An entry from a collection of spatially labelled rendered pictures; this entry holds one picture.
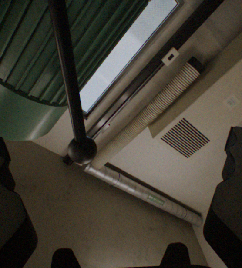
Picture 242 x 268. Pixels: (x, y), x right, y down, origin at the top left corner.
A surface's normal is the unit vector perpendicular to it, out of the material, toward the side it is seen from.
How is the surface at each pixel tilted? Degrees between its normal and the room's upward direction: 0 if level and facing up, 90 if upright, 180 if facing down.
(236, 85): 90
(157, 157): 90
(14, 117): 90
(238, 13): 90
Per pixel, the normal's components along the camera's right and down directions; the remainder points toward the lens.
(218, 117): 0.10, 0.58
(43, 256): 0.65, -0.65
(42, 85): 0.36, 0.71
